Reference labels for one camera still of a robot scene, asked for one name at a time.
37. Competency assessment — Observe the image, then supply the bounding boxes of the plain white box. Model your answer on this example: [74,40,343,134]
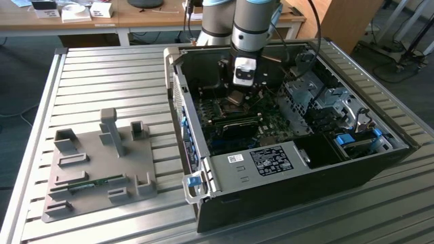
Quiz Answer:
[88,2,113,19]

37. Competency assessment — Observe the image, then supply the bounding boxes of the white round holder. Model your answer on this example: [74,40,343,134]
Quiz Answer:
[60,4,92,24]

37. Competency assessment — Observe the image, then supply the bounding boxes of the pale blue teach pendant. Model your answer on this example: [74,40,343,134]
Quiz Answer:
[267,4,284,41]

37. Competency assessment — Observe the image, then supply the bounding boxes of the silver power supply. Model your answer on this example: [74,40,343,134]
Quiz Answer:
[201,141,311,199]

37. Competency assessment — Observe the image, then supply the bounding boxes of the blue disk carrier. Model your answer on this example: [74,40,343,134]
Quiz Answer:
[333,134,355,146]

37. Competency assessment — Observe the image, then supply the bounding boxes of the green motherboard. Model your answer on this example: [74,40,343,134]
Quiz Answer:
[194,85,315,156]

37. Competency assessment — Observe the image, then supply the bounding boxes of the CPU socket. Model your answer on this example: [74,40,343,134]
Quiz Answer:
[216,100,248,116]

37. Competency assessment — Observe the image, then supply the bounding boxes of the green RAM stick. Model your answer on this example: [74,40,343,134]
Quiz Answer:
[65,177,110,191]

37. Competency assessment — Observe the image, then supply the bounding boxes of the black graphics card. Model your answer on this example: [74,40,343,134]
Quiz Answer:
[202,121,260,150]

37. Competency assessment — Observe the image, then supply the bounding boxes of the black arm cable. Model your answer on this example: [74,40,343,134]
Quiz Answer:
[271,0,323,79]

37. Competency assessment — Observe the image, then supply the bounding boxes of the wooden desk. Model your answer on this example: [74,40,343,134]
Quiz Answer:
[0,0,120,48]
[116,0,308,46]

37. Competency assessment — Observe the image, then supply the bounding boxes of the silver CPU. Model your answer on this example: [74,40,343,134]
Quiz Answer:
[225,90,245,106]

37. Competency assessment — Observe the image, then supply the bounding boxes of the silver drive cage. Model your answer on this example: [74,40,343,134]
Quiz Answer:
[276,49,352,137]

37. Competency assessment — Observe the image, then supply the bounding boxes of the black RAM slot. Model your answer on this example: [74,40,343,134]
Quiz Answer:
[213,117,260,127]
[212,113,257,124]

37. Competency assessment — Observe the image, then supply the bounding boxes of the black PC case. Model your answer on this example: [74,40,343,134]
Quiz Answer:
[162,37,424,233]

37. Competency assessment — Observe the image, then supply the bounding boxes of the wire bundle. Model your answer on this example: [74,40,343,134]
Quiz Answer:
[352,108,373,133]

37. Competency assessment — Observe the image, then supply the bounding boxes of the dark round object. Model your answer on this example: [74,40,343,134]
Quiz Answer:
[126,0,164,9]

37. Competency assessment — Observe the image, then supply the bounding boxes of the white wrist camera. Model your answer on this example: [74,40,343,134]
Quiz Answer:
[232,57,257,87]

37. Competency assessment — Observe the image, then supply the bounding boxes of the metal equipment stand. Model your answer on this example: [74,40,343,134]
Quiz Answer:
[352,0,434,76]

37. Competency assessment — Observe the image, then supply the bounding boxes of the brown cabinet under desk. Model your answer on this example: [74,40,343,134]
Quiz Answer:
[58,33,121,48]

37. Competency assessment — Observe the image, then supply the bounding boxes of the blue case latch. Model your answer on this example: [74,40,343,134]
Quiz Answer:
[182,176,200,189]

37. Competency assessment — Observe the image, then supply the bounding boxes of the white box with black top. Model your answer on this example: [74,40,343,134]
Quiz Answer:
[30,0,61,19]

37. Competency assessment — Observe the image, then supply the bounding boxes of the wooden cabinet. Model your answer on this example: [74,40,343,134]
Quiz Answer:
[293,0,385,55]

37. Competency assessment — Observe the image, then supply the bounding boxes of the grey parts rack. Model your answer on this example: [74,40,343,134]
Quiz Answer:
[40,107,158,224]

